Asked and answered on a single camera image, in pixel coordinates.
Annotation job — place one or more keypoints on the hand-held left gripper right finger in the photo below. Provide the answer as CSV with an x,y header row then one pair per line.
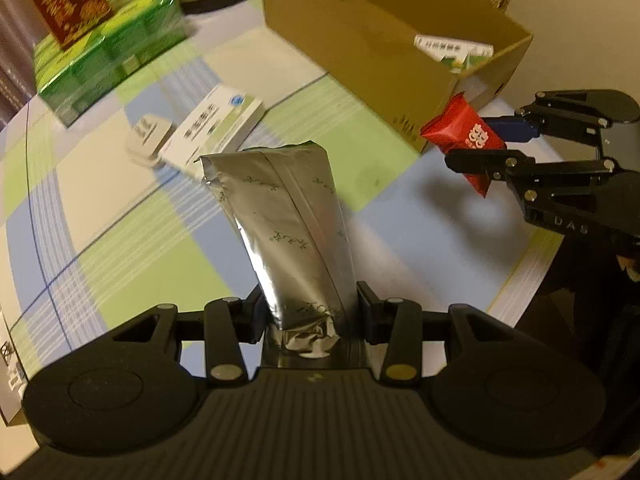
x,y
369,312

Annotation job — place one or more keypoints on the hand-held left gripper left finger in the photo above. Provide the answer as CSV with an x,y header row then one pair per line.
x,y
225,330

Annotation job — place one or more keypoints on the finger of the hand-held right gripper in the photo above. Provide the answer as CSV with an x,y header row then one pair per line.
x,y
500,162
515,129

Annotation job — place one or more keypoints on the red candy packet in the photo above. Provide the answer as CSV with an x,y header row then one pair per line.
x,y
462,127

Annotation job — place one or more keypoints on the green medicine box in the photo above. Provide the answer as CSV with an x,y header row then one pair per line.
x,y
450,50

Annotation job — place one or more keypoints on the silver foil pouch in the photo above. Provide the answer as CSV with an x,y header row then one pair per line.
x,y
295,230

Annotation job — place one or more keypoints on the brown cardboard box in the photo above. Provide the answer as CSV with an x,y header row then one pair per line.
x,y
360,60

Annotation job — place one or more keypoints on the white blue medicine box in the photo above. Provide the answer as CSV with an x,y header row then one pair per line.
x,y
215,122

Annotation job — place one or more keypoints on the printed white box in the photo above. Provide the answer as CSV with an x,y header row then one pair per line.
x,y
10,375

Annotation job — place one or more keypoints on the green tissue multipack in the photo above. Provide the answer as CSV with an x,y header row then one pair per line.
x,y
110,55

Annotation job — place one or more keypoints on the mauve curtain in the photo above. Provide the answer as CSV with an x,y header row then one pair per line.
x,y
10,60

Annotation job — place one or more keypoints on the red gold tea tin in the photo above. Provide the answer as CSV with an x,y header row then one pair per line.
x,y
65,0

